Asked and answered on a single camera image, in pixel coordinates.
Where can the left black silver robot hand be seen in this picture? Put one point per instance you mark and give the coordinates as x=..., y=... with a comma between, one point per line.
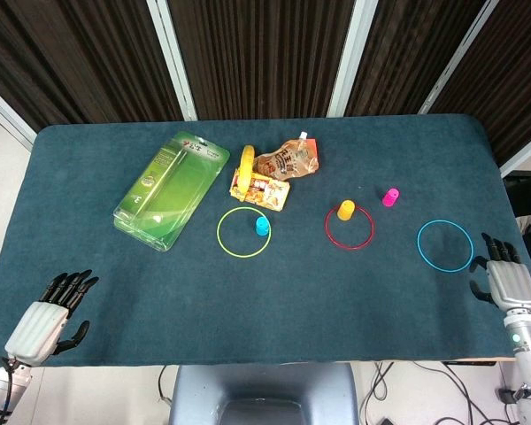
x=37, y=329

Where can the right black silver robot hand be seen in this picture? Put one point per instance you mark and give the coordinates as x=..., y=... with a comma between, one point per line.
x=511, y=283

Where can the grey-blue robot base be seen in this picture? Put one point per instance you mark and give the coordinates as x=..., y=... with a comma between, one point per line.
x=265, y=389

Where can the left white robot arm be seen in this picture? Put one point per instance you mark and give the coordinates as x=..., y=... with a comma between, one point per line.
x=2, y=389

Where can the magenta small cup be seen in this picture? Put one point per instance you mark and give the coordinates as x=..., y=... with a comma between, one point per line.
x=390, y=198

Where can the orange small cup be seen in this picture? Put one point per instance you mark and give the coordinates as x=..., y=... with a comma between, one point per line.
x=346, y=210

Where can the cyan small cup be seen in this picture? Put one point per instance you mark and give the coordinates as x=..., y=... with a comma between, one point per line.
x=262, y=226

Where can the dark teal table cloth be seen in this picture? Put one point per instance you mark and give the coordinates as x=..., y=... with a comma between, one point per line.
x=115, y=288

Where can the black fabric object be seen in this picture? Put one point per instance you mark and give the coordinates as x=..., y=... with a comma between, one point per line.
x=524, y=195

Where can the black power adapter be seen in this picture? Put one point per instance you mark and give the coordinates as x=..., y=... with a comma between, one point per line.
x=386, y=421

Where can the green blister pack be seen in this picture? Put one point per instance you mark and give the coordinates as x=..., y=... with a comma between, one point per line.
x=168, y=190

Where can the dark brown ribbed partition panel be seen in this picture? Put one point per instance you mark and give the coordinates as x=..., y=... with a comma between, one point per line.
x=71, y=57
x=407, y=57
x=261, y=57
x=513, y=79

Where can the brown spouted drink pouch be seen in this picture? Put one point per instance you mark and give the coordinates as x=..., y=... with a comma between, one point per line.
x=287, y=161

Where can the orange snack packet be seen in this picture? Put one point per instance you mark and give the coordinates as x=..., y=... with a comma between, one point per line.
x=270, y=195

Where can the yellow banana toy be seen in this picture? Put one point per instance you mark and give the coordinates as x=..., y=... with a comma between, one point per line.
x=247, y=168

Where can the white partition post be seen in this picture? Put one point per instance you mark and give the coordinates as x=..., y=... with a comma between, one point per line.
x=170, y=57
x=9, y=117
x=524, y=155
x=351, y=57
x=460, y=57

